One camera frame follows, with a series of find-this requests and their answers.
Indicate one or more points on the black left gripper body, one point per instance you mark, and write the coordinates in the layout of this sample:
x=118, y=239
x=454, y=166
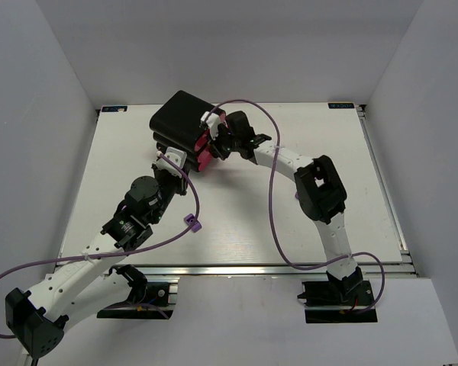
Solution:
x=174, y=179

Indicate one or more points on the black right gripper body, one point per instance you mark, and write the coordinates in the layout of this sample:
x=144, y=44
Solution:
x=219, y=144

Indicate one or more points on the pink drawer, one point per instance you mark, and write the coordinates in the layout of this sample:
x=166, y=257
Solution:
x=205, y=138
x=205, y=156

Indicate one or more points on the purple curved lego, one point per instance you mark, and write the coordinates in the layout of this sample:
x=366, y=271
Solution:
x=192, y=223

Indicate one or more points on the pink top drawer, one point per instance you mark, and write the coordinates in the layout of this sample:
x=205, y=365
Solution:
x=205, y=138

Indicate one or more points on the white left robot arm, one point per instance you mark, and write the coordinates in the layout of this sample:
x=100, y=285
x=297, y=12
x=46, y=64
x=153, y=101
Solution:
x=40, y=316

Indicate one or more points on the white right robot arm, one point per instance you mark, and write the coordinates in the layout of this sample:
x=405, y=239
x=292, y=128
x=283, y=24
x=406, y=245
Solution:
x=319, y=189

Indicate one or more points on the black drawer cabinet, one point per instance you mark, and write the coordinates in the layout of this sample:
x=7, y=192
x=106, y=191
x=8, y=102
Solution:
x=177, y=124

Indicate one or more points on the blue label left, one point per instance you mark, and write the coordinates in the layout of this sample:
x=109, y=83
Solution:
x=114, y=109

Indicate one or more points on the blue label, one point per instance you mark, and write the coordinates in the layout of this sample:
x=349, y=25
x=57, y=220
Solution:
x=114, y=109
x=341, y=105

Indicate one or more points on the blue label right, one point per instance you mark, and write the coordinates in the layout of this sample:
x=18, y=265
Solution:
x=341, y=105

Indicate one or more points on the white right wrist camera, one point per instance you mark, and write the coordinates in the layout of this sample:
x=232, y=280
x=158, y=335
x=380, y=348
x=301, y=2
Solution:
x=210, y=121

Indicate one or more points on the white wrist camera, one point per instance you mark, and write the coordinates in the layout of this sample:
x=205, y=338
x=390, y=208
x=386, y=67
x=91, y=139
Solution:
x=210, y=121
x=172, y=161

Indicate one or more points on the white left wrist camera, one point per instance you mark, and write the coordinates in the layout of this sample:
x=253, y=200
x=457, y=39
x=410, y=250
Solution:
x=172, y=161

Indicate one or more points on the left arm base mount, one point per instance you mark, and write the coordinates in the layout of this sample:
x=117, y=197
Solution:
x=158, y=303

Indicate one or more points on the aluminium table edge rail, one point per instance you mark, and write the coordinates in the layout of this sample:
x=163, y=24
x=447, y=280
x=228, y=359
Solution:
x=395, y=270

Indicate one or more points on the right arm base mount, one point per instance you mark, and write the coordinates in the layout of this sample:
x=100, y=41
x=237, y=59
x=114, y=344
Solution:
x=323, y=304

